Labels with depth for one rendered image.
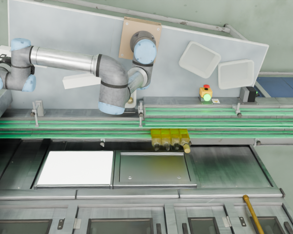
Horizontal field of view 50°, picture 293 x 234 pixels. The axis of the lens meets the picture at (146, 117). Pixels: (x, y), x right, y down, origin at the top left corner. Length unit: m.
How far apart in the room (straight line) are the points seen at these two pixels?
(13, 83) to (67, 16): 0.70
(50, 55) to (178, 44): 0.92
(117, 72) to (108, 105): 0.14
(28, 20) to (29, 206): 1.06
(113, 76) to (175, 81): 0.86
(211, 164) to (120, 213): 0.69
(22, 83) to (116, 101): 0.40
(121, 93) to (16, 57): 0.44
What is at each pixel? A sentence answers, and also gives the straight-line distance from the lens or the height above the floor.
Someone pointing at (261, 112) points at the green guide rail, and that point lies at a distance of 2.09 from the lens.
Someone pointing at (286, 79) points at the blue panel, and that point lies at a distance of 2.73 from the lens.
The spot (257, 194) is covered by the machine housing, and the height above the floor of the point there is 1.39.
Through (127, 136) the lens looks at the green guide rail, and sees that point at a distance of 2.00.
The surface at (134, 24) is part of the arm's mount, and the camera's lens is 1.85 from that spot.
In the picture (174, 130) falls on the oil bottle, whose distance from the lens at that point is 1.96.
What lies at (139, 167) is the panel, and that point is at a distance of 1.89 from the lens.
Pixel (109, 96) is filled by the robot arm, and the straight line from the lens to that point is 1.30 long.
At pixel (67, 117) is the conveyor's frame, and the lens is 2.06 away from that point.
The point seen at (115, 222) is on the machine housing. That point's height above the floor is 1.53.
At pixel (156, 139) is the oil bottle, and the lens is 1.87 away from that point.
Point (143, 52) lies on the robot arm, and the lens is 1.64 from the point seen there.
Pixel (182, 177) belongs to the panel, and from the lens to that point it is 1.84.
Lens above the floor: 2.64
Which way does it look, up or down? 61 degrees down
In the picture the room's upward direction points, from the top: 175 degrees clockwise
